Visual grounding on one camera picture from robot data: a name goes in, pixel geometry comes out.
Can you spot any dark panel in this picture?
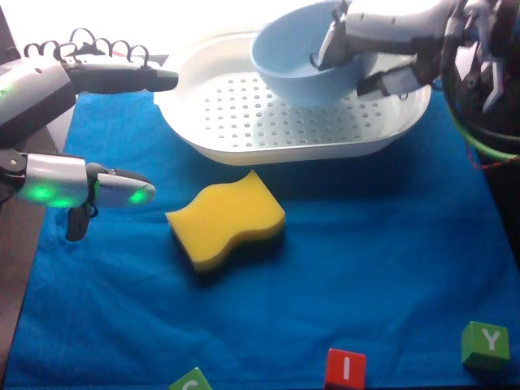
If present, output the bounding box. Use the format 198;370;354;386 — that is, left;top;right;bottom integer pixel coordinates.
0;6;17;66

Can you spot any green cable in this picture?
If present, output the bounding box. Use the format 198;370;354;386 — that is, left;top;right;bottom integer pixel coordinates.
445;72;520;164

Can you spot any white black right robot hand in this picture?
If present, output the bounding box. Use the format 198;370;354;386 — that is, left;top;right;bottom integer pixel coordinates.
310;0;466;98

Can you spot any small black object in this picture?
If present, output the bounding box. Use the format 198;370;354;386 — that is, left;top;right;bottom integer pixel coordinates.
64;202;99;244

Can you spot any blue cloth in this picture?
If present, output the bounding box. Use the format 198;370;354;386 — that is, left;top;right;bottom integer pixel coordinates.
0;79;520;390

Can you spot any yellow green sponge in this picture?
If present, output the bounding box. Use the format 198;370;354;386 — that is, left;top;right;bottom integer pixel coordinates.
165;169;287;275

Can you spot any thin red cable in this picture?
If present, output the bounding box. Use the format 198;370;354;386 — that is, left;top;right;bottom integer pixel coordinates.
465;141;520;172

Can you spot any white perforated tray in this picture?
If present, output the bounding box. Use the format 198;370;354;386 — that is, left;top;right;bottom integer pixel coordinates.
156;30;432;167

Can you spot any red block letter I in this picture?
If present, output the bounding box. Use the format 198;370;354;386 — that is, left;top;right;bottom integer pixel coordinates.
323;348;367;390

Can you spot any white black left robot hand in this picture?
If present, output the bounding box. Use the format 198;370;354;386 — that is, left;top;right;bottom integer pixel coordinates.
0;28;180;209

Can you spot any green block letter Y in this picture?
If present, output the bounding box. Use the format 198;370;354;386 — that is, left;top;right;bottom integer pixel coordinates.
461;320;511;373

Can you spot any green block letter C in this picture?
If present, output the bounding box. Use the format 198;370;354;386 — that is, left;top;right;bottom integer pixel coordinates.
168;366;213;390

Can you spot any light blue bowl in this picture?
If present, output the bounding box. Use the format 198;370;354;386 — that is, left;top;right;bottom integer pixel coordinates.
248;0;381;107

